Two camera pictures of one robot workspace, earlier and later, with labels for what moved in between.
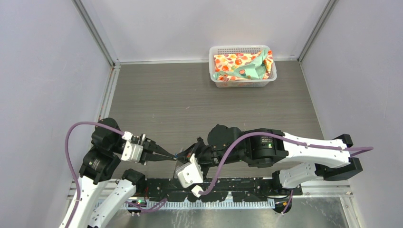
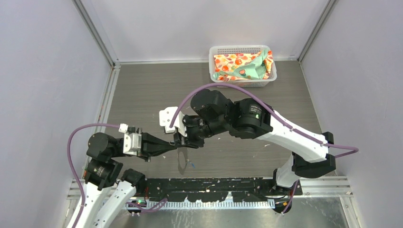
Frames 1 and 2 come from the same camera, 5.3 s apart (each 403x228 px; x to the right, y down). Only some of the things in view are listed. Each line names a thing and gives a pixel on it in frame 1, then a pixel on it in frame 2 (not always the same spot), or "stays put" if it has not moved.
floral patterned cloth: [242, 66] stays put
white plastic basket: [242, 66] stays put
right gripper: [195, 151] to [190, 141]
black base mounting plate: [250, 189] stays put
